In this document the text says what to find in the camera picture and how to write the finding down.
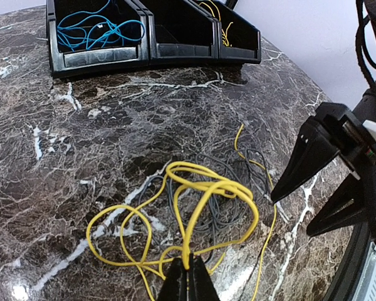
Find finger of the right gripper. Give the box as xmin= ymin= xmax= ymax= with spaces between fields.
xmin=271 ymin=116 xmax=340 ymax=203
xmin=306 ymin=174 xmax=367 ymax=237

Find blue cable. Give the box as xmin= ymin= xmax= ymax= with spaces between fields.
xmin=56 ymin=0 xmax=146 ymax=53

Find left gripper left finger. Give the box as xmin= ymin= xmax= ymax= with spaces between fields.
xmin=157 ymin=258 xmax=189 ymax=301

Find black three-compartment bin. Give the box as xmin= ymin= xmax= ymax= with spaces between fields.
xmin=46 ymin=1 xmax=261 ymax=78

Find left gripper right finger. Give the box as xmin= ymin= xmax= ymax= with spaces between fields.
xmin=187 ymin=253 xmax=220 ymax=301

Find white slotted cable duct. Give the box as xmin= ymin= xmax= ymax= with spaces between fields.
xmin=352 ymin=242 xmax=376 ymax=301

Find yellow cable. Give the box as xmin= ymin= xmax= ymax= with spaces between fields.
xmin=197 ymin=0 xmax=234 ymax=48
xmin=86 ymin=124 xmax=278 ymax=301

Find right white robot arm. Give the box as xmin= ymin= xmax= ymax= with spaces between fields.
xmin=271 ymin=1 xmax=376 ymax=244

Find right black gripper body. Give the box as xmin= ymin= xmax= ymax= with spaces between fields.
xmin=316 ymin=103 xmax=376 ymax=244

